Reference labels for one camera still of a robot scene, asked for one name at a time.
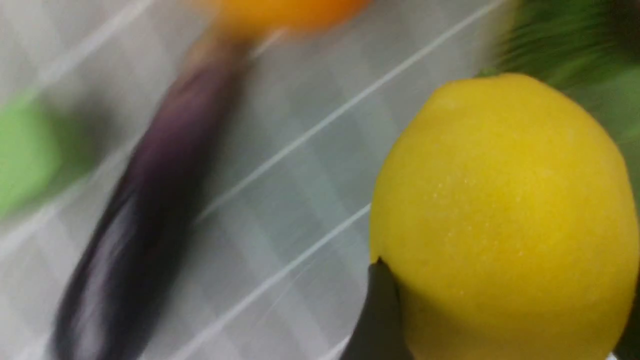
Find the purple eggplant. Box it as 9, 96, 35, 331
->
51, 30, 252, 360

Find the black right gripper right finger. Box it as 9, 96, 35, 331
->
614, 300, 640, 360

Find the grey grid tablecloth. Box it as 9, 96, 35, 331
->
1, 0, 509, 360

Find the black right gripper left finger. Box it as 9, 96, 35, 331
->
340, 259, 414, 360

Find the green vegetable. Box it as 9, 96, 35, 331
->
0, 92, 99, 220

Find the orange yellow mango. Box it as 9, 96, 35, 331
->
192, 0, 370, 35

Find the yellow lemon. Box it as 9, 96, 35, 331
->
370, 73, 639, 360

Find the green glass leaf plate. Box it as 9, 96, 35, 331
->
479, 0, 639, 202

